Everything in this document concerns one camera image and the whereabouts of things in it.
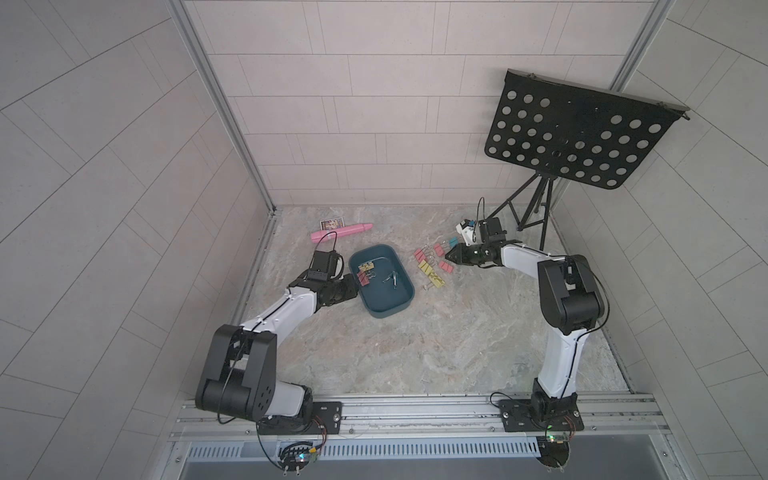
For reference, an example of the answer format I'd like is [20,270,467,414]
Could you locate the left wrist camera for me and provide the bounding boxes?
[307,250,344,282]

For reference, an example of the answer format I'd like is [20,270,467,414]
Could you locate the teal plastic storage box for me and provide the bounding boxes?
[349,244,415,319]

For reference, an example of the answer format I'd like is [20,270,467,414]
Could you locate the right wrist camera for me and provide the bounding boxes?
[456,217,507,246]

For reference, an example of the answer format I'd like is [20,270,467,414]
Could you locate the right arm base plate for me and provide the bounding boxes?
[495,393,584,435]

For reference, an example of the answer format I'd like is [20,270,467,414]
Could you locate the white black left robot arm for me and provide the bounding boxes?
[195,272,358,429]

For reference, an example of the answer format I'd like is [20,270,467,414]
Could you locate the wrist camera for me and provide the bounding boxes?
[456,217,507,246]
[307,250,344,282]

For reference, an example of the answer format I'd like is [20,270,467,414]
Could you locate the black perforated music stand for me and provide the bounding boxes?
[484,70,688,236]

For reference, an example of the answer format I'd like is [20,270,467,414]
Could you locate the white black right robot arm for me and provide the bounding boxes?
[445,241,607,422]

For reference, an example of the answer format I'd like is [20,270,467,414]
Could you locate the aluminium rail frame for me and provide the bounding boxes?
[167,392,673,445]

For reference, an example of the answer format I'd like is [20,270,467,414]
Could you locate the pink plastic tube case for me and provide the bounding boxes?
[310,223,374,244]

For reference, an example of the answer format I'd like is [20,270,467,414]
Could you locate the colourful printed card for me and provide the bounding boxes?
[320,218,345,230]

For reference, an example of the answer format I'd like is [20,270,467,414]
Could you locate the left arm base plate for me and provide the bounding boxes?
[257,402,343,435]

